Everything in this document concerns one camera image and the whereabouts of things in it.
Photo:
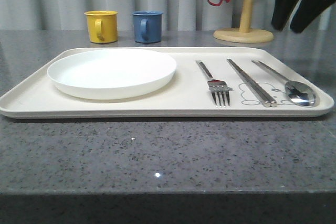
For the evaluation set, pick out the silver metal spoon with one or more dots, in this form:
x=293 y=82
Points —
x=298 y=93

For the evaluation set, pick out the silver metal chopstick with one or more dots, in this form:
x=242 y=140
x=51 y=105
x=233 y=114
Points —
x=246 y=82
x=256 y=83

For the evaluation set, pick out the white round plate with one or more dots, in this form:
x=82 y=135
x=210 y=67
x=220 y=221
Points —
x=111 y=74

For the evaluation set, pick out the wooden mug tree stand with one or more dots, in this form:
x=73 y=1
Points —
x=244 y=33

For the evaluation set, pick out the blue enamel mug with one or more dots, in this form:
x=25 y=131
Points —
x=147 y=26

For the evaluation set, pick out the cream rabbit serving tray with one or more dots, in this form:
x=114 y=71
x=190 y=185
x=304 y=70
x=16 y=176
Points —
x=186 y=95

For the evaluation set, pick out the yellow enamel mug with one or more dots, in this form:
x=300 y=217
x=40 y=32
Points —
x=102 y=26

